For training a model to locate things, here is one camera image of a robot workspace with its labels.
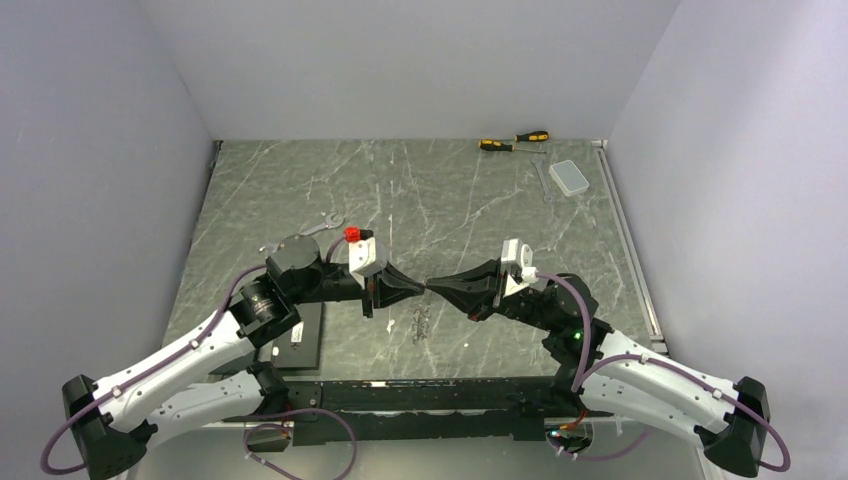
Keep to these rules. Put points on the large silver wrench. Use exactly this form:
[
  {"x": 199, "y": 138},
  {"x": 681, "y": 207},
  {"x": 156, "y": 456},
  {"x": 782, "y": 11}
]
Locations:
[{"x": 330, "y": 221}]

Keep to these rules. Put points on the small silver wrench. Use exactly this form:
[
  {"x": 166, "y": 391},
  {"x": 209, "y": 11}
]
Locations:
[{"x": 548, "y": 197}]

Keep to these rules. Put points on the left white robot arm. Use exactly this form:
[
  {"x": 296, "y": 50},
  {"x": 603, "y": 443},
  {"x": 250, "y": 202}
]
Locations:
[{"x": 116, "y": 419}]

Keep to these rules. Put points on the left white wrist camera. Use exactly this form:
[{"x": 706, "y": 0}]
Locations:
[{"x": 367, "y": 257}]

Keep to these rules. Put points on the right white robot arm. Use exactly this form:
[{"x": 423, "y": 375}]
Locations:
[{"x": 600, "y": 369}]

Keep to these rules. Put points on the aluminium frame rail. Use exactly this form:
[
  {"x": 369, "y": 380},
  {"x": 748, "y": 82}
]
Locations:
[{"x": 657, "y": 340}]

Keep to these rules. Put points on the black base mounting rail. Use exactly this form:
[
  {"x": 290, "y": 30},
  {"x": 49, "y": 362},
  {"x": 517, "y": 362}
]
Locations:
[{"x": 521, "y": 408}]

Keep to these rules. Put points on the yellow black screwdriver lower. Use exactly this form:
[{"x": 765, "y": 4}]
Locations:
[{"x": 491, "y": 145}]

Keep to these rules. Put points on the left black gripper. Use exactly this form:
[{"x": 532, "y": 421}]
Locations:
[{"x": 393, "y": 284}]

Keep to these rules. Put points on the black flat box near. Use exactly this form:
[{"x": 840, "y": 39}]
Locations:
[{"x": 299, "y": 348}]

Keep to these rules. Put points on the clear plastic box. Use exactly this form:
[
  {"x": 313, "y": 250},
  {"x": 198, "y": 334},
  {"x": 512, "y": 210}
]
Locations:
[{"x": 568, "y": 178}]

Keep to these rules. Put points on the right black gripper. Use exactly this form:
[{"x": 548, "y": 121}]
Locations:
[{"x": 479, "y": 305}]

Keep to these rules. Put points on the orange black screwdriver upper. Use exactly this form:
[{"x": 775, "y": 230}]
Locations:
[{"x": 537, "y": 136}]

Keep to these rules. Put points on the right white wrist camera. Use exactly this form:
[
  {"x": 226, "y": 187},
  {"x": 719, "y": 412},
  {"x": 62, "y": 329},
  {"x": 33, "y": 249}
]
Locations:
[{"x": 517, "y": 262}]

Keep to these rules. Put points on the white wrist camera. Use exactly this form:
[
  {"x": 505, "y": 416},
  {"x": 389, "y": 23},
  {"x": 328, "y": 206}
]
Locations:
[
  {"x": 517, "y": 262},
  {"x": 367, "y": 257}
]

